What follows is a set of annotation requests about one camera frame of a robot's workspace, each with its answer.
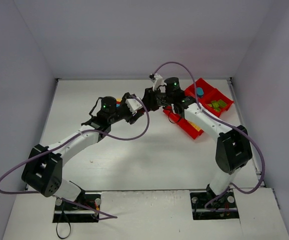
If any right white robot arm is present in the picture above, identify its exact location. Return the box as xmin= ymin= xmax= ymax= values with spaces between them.
xmin=142 ymin=74 xmax=253 ymax=196

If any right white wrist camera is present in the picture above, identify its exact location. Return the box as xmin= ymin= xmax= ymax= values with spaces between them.
xmin=149 ymin=73 xmax=164 ymax=91

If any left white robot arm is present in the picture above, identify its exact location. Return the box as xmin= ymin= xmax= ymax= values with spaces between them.
xmin=21 ymin=93 xmax=146 ymax=203

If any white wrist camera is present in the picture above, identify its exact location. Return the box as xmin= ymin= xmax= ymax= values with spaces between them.
xmin=149 ymin=73 xmax=164 ymax=91
xmin=125 ymin=97 xmax=143 ymax=115

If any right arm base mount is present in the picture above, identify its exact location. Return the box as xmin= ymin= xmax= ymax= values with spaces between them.
xmin=190 ymin=190 xmax=240 ymax=221

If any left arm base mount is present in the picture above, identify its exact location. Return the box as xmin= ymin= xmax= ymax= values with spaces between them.
xmin=52 ymin=193 xmax=101 ymax=223

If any green lego brick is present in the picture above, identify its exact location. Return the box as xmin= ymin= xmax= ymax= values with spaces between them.
xmin=207 ymin=100 xmax=219 ymax=109
xmin=216 ymin=99 xmax=227 ymax=109

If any green lego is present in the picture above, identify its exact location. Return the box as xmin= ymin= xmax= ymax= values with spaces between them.
xmin=213 ymin=107 xmax=222 ymax=112

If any red divided container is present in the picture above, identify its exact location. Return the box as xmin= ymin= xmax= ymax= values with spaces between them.
xmin=163 ymin=78 xmax=234 ymax=140

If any large blue lego brick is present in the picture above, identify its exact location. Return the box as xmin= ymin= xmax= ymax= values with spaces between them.
xmin=196 ymin=87 xmax=204 ymax=98

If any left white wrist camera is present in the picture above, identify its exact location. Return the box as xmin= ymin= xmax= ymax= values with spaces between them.
xmin=125 ymin=97 xmax=143 ymax=115

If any long yellow lego plate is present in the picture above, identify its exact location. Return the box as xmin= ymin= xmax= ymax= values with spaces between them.
xmin=188 ymin=121 xmax=201 ymax=132

